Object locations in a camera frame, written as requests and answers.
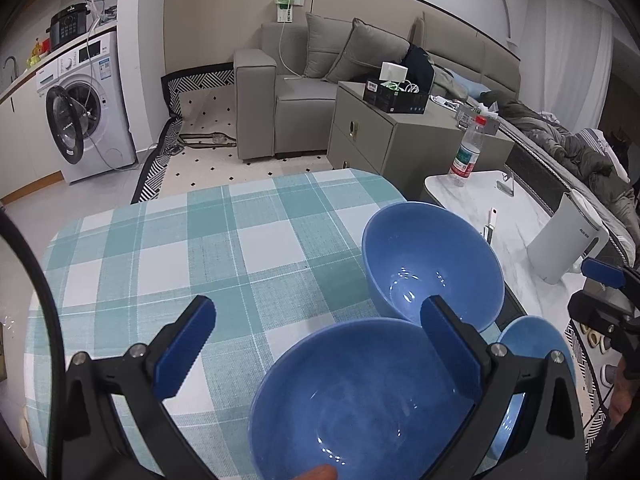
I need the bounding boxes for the person's right hand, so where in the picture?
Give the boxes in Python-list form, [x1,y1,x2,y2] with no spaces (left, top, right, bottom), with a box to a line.
[607,355,640,426]

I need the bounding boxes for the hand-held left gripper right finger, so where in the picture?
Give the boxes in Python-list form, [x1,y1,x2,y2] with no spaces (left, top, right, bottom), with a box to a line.
[420,295,588,480]

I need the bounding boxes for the black white patterned rug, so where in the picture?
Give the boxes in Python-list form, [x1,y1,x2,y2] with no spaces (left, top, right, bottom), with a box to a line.
[131,67,331,203]

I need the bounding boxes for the white curtain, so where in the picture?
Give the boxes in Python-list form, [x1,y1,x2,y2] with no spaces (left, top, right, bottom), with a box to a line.
[520,0,616,131]

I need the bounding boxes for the black bag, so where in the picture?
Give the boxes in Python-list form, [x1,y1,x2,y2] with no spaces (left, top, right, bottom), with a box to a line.
[400,44,436,93]

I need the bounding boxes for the small blue bowl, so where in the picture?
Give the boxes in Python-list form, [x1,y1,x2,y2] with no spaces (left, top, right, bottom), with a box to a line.
[487,315,577,463]

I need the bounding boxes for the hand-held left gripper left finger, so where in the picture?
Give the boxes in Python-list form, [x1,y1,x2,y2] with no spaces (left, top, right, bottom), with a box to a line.
[64,295,217,480]

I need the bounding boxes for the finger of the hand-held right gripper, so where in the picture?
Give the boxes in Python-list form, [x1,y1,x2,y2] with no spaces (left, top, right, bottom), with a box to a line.
[581,256,628,289]

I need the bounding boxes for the grey side cabinet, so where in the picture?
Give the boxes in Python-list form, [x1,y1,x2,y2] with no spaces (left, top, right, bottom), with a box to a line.
[327,81,516,201]

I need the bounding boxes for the plastic water bottle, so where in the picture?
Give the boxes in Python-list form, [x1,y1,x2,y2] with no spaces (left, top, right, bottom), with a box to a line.
[447,115,488,188]

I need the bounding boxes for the large blue bowl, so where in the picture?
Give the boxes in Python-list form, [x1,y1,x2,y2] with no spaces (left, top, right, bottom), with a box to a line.
[248,317,501,480]

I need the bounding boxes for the grey blanket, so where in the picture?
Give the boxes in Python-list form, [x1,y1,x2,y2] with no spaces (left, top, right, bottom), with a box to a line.
[492,90,636,231]

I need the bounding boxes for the grey cushion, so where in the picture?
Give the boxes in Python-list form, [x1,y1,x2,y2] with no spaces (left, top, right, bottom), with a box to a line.
[303,12,353,80]
[322,18,411,83]

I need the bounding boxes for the black box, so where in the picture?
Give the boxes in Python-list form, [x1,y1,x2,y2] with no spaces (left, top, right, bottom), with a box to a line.
[363,79,431,113]

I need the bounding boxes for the person's left hand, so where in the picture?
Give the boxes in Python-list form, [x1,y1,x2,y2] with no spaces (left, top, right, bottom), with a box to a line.
[291,464,337,480]

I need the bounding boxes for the grey sofa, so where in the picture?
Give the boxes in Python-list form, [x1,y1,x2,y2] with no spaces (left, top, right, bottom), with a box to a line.
[234,10,521,161]

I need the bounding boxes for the white electric kettle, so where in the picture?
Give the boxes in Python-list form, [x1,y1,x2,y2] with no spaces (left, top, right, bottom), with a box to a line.
[527,191,611,285]

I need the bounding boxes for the black pressure cooker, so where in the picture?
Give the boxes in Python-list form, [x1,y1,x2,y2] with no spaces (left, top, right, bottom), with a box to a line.
[47,4,91,51]

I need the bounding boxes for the black cable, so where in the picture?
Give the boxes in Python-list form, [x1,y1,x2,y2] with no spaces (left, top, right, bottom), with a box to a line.
[0,207,66,480]

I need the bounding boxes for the white washing machine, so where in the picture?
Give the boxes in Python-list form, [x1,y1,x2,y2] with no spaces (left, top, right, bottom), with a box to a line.
[35,32,138,184]

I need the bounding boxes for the wall socket with charger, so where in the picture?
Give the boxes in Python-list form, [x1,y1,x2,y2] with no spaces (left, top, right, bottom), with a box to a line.
[274,0,307,23]

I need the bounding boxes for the white kitchen cabinet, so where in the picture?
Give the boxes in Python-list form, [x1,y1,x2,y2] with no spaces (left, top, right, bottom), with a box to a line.
[0,57,66,201]

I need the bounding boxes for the white box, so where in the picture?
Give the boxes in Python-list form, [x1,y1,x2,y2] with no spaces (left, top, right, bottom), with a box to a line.
[380,61,408,84]

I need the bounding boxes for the teal checkered tablecloth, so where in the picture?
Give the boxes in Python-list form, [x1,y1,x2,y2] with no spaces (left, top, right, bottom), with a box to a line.
[24,169,506,480]

